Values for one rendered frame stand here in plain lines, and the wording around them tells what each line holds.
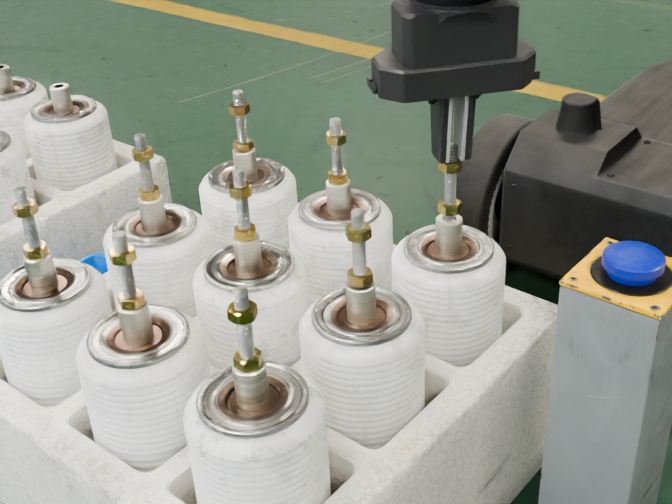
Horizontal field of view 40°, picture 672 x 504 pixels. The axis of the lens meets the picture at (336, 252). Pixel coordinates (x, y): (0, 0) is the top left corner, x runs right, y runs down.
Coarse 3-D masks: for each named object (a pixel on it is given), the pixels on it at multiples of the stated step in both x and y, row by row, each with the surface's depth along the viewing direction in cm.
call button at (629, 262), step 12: (612, 252) 60; (624, 252) 60; (636, 252) 60; (648, 252) 60; (660, 252) 60; (612, 264) 59; (624, 264) 59; (636, 264) 59; (648, 264) 59; (660, 264) 59; (612, 276) 60; (624, 276) 59; (636, 276) 58; (648, 276) 58
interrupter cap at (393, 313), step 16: (384, 288) 71; (320, 304) 70; (336, 304) 70; (384, 304) 70; (400, 304) 70; (320, 320) 68; (336, 320) 68; (384, 320) 68; (400, 320) 68; (336, 336) 66; (352, 336) 66; (368, 336) 66; (384, 336) 66
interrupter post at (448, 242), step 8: (440, 216) 75; (456, 216) 75; (440, 224) 74; (448, 224) 74; (456, 224) 74; (440, 232) 75; (448, 232) 74; (456, 232) 74; (440, 240) 75; (448, 240) 75; (456, 240) 75; (440, 248) 75; (448, 248) 75; (456, 248) 75
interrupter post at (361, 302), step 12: (348, 288) 67; (360, 288) 67; (372, 288) 67; (348, 300) 67; (360, 300) 67; (372, 300) 67; (348, 312) 68; (360, 312) 67; (372, 312) 68; (360, 324) 68
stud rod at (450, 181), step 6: (450, 144) 71; (456, 144) 71; (450, 150) 71; (456, 150) 71; (450, 156) 71; (456, 156) 72; (450, 162) 72; (450, 174) 72; (456, 174) 73; (444, 180) 73; (450, 180) 73; (444, 186) 73; (450, 186) 73; (444, 192) 74; (450, 192) 73; (444, 198) 74; (450, 198) 73; (450, 204) 74; (444, 216) 75; (450, 216) 74
